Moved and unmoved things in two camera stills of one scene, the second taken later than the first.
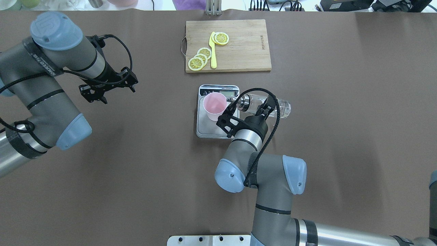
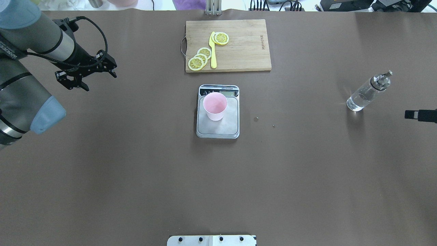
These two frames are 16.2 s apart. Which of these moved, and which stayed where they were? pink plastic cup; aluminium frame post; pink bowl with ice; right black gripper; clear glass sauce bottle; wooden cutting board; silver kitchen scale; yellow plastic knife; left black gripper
Moved: clear glass sauce bottle; right black gripper; left black gripper
Stayed: pink bowl with ice; silver kitchen scale; aluminium frame post; pink plastic cup; yellow plastic knife; wooden cutting board
